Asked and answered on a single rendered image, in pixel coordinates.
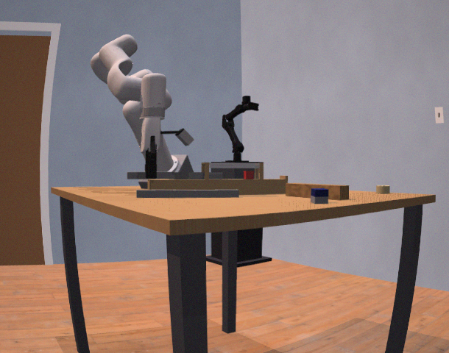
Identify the brown wooden bar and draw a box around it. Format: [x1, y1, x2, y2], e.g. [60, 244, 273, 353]
[286, 183, 349, 200]

